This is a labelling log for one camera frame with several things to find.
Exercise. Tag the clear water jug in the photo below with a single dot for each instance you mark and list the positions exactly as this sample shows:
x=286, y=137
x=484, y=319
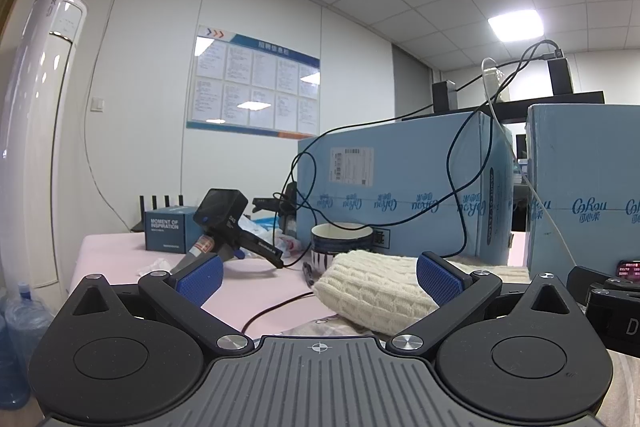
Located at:
x=30, y=327
x=10, y=367

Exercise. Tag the wall notice board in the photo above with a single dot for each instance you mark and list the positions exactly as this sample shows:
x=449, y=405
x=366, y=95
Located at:
x=250, y=82

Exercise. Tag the white wall switch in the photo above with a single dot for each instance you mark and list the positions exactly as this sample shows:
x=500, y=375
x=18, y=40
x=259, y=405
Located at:
x=98, y=105

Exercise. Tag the black shelf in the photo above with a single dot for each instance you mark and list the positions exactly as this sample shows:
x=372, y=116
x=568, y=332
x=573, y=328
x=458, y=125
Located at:
x=550, y=99

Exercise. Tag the smartphone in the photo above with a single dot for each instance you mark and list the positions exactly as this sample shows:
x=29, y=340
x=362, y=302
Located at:
x=630, y=269

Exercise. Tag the light blue carton with label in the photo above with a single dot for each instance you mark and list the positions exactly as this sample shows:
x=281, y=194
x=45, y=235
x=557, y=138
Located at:
x=400, y=167

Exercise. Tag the small black box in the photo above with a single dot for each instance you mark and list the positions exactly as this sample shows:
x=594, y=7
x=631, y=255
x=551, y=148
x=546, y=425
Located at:
x=442, y=97

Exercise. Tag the black plastic clip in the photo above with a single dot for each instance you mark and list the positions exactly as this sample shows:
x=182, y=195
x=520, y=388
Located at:
x=270, y=204

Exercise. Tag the tall black box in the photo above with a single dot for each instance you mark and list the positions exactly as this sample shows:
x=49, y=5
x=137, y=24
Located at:
x=560, y=77

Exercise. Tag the black pen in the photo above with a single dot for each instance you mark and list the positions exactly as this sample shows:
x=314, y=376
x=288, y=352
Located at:
x=308, y=274

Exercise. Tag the ceiling light panel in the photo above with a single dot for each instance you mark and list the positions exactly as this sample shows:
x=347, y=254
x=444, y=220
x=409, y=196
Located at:
x=515, y=27

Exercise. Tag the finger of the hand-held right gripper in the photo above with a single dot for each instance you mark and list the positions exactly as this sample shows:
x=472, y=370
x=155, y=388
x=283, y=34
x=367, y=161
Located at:
x=590, y=282

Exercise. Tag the black router with antennas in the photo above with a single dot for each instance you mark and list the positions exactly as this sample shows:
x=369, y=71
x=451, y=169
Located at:
x=142, y=204

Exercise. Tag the white standing air conditioner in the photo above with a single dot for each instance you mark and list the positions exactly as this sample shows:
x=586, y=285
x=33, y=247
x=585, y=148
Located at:
x=40, y=107

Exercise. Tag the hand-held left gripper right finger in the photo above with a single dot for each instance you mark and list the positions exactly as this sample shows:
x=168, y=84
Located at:
x=440, y=279

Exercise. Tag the small bottle with red label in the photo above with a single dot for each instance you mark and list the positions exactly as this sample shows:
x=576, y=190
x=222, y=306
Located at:
x=202, y=247

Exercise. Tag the white power adapter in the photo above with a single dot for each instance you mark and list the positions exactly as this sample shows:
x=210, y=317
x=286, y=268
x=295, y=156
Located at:
x=500, y=84

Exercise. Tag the pink table cover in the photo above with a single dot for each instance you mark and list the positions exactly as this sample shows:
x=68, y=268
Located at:
x=125, y=252

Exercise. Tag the white knitted sweater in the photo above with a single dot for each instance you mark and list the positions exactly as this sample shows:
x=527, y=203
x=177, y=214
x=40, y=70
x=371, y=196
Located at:
x=370, y=287

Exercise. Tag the blue and white ceramic bowl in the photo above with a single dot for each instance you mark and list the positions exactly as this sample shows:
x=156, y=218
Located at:
x=340, y=247

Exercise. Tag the black pistol-grip device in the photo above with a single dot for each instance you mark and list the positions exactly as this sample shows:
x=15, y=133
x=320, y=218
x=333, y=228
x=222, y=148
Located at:
x=220, y=207

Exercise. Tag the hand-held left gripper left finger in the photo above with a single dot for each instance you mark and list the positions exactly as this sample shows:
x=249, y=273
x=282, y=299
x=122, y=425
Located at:
x=200, y=279

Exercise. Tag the clear plastic packet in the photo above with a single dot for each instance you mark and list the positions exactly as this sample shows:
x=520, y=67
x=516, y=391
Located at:
x=280, y=242

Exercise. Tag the small dark blue box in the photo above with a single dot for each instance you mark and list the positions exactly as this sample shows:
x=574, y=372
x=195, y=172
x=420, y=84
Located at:
x=165, y=229

